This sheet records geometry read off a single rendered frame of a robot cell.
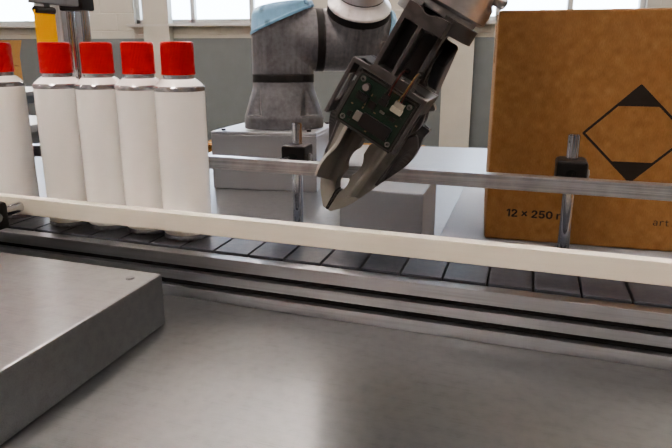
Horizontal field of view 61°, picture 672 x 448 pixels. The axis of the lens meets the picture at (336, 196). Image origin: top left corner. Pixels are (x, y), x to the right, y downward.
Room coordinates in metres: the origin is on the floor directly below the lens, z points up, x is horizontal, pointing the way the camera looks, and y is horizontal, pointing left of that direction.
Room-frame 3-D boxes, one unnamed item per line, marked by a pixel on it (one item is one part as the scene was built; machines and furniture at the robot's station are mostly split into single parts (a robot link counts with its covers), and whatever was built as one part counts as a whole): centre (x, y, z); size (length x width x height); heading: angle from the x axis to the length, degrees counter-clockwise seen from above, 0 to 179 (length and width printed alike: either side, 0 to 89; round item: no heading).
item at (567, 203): (0.55, -0.23, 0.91); 0.07 x 0.03 x 0.17; 162
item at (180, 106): (0.61, 0.16, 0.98); 0.05 x 0.05 x 0.20
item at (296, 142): (0.65, 0.05, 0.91); 0.07 x 0.03 x 0.17; 162
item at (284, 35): (1.12, 0.09, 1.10); 0.13 x 0.12 x 0.14; 99
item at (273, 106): (1.11, 0.10, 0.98); 0.15 x 0.15 x 0.10
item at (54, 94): (0.65, 0.31, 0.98); 0.05 x 0.05 x 0.20
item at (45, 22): (0.68, 0.33, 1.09); 0.03 x 0.01 x 0.06; 162
